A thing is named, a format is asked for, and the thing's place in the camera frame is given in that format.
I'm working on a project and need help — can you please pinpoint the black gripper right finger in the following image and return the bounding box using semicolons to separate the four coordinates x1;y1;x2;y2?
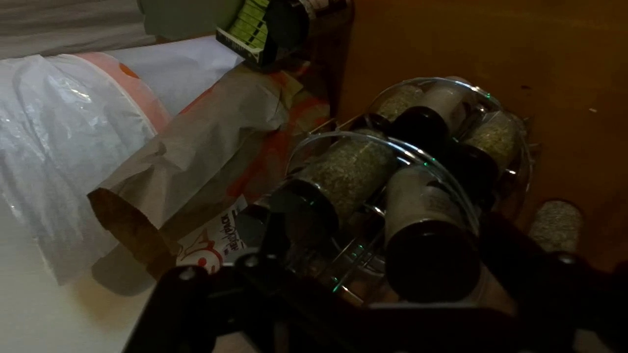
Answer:
478;211;628;353

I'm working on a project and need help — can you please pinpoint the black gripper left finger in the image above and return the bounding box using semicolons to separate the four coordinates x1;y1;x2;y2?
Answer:
123;207;317;353

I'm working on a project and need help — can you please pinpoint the white spice bottle black cap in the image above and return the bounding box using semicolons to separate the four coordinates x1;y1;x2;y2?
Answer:
384;164;486;305
392;83;476;156

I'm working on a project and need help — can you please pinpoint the herb spice bottle black cap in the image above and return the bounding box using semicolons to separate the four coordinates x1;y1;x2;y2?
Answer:
456;109;529;201
525;197;586;260
270;138;403;240
370;83;429;134

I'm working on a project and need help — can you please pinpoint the brown paper bag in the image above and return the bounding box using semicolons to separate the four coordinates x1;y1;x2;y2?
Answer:
87;64;333;281

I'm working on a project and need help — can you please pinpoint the white plastic bag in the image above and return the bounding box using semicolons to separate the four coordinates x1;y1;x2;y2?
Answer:
0;34;246;287

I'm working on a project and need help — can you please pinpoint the green cardboard box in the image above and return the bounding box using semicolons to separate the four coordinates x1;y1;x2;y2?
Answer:
215;0;311;73

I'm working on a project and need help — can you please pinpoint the dark glass jar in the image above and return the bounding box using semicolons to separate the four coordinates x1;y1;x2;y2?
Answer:
299;0;358;81

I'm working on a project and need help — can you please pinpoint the chrome wire spice rack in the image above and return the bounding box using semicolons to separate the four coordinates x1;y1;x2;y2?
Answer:
274;73;539;311

